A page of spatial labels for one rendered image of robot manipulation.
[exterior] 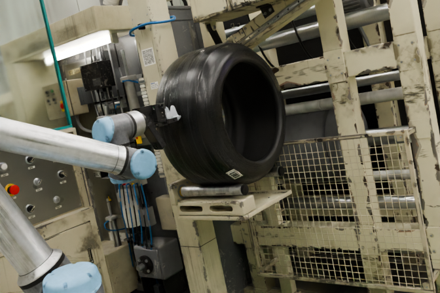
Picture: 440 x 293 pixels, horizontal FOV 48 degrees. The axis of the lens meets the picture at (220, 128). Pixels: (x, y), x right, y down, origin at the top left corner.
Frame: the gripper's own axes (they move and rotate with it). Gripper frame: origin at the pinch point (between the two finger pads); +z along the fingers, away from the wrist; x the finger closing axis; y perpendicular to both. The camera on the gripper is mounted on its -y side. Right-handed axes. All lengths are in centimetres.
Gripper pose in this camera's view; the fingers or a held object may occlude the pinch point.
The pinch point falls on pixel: (178, 118)
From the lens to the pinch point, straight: 186.7
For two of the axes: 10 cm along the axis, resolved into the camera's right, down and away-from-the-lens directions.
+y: -2.0, -9.8, -0.8
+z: 6.1, -1.9, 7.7
